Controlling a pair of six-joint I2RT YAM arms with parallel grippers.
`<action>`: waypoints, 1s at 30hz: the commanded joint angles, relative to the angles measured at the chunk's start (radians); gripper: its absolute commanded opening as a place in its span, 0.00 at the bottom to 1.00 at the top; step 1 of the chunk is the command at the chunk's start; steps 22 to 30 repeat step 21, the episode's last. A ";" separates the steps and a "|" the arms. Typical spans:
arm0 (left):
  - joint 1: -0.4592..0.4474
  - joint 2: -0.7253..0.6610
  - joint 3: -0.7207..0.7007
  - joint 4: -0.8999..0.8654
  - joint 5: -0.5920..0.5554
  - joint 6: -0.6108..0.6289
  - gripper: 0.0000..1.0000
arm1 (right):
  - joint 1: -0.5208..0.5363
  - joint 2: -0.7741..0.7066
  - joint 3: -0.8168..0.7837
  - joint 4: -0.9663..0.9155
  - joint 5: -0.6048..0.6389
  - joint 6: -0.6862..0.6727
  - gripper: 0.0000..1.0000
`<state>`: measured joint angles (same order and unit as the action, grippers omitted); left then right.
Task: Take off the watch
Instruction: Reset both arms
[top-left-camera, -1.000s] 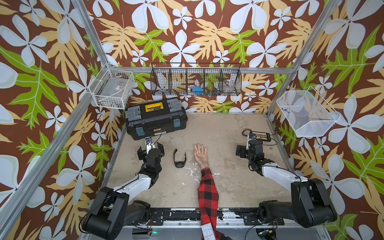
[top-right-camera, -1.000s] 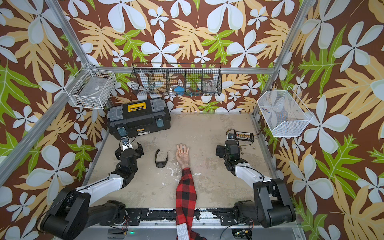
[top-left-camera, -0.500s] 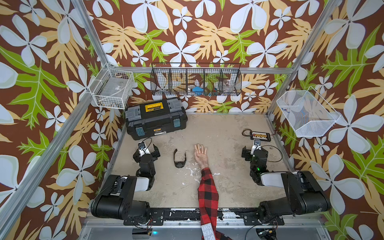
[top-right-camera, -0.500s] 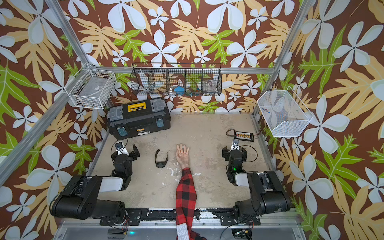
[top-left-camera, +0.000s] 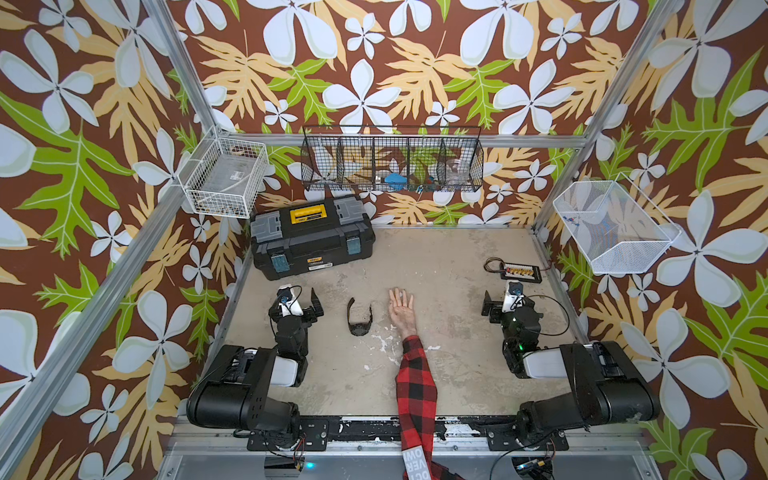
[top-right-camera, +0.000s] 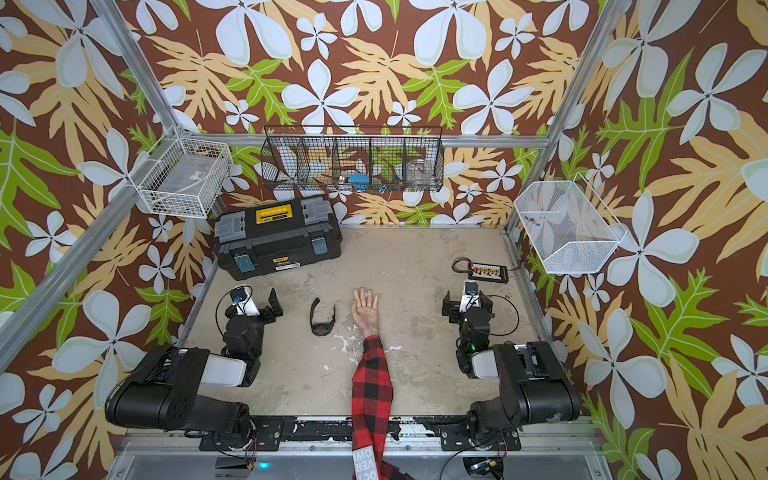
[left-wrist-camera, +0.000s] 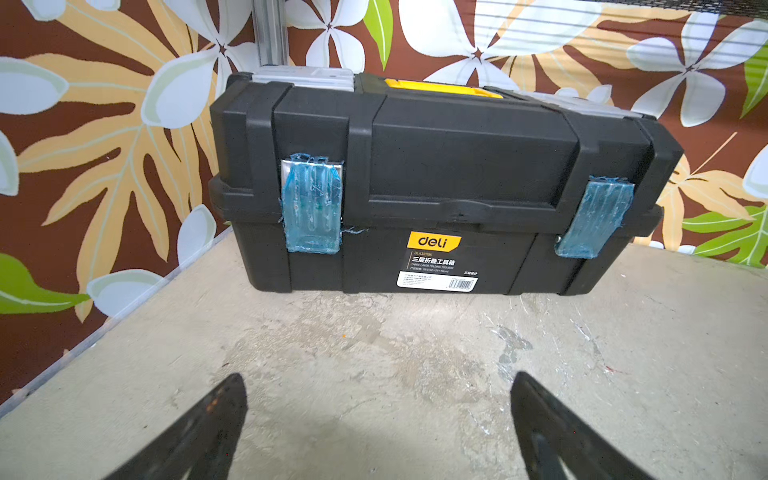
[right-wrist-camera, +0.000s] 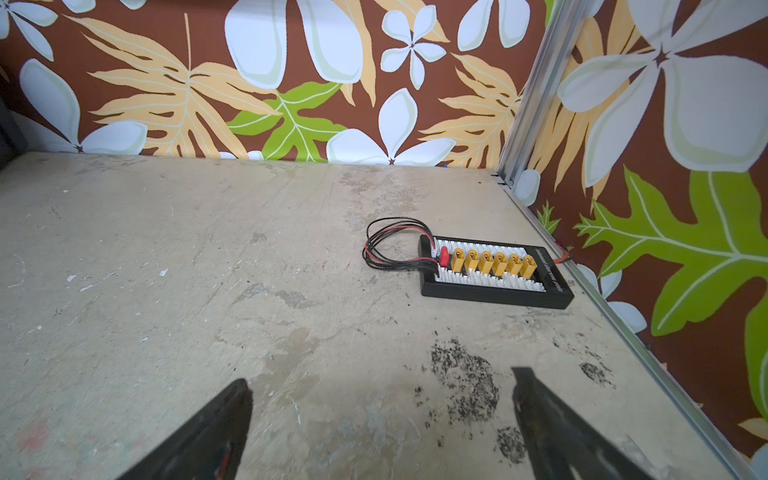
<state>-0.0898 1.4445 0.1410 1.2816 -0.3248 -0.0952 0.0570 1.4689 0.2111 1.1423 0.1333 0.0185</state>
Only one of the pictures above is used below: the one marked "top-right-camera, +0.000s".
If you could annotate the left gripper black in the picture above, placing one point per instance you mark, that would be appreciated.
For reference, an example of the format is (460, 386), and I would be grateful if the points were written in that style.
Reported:
(275, 308)

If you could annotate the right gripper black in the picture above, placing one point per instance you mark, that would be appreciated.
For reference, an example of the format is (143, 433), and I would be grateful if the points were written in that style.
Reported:
(453, 306)

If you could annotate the black wrist watch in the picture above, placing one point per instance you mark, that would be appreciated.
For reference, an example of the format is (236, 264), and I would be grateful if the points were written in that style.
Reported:
(320, 329)

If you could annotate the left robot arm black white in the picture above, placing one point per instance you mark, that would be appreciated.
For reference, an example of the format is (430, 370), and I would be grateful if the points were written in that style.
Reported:
(162, 392)

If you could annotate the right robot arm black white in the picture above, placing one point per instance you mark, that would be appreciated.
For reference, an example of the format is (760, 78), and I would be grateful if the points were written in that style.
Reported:
(533, 386)

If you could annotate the forearm in red plaid sleeve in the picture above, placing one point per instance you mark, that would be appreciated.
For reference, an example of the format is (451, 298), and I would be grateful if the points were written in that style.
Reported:
(372, 397)

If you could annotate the person's bare hand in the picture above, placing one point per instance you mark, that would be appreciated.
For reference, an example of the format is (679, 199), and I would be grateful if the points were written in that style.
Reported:
(365, 312)

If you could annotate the black toolbox with yellow label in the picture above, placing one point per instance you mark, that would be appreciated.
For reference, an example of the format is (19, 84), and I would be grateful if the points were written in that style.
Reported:
(262, 240)

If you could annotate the blue item in black basket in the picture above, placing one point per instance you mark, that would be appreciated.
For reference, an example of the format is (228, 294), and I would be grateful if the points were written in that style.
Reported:
(359, 181)

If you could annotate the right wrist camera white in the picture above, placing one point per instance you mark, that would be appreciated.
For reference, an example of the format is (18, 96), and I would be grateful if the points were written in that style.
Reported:
(470, 296)

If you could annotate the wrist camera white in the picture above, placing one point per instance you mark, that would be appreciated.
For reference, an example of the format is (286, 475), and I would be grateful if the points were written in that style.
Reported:
(470, 296)
(242, 301)

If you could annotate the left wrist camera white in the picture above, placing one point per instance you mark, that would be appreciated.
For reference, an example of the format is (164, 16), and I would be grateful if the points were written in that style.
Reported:
(242, 301)

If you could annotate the black power strip with cable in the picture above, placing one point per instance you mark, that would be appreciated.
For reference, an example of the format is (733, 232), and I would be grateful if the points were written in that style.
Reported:
(479, 271)

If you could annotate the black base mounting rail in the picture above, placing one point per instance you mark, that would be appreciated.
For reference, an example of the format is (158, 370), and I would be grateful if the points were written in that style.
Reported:
(318, 432)

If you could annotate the white wire basket right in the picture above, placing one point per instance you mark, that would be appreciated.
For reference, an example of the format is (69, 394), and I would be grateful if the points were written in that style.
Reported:
(571, 228)

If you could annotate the white wire basket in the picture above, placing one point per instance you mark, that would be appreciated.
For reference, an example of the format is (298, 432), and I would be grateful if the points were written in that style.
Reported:
(182, 175)
(571, 228)

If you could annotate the white wire basket left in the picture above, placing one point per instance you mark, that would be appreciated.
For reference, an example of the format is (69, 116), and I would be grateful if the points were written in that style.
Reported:
(182, 175)

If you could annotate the black wire basket rear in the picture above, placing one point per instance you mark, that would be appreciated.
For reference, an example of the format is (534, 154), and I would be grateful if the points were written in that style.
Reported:
(396, 158)

